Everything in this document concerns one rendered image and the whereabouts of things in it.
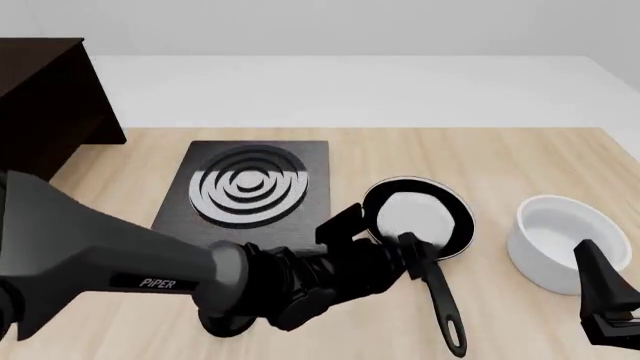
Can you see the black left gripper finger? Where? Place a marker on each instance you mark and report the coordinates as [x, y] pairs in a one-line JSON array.
[[419, 255]]

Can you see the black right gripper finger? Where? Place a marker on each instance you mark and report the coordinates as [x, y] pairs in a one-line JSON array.
[[597, 273]]

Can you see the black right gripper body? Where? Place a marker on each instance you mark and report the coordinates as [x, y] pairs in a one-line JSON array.
[[612, 330]]

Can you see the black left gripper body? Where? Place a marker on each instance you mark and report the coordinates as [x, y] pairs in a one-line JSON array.
[[387, 258]]

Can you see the black frying pan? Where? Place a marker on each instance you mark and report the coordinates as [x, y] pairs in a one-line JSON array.
[[450, 300]]

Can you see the grey and black left robot arm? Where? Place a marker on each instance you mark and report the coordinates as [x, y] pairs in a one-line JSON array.
[[100, 243]]

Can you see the dark brown wooden cabinet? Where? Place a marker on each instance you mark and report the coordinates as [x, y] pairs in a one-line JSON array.
[[47, 101]]

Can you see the white round bowl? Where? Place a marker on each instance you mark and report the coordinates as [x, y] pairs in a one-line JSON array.
[[545, 258]]

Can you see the flat black stove plate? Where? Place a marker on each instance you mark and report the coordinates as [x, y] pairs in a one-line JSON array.
[[300, 165]]

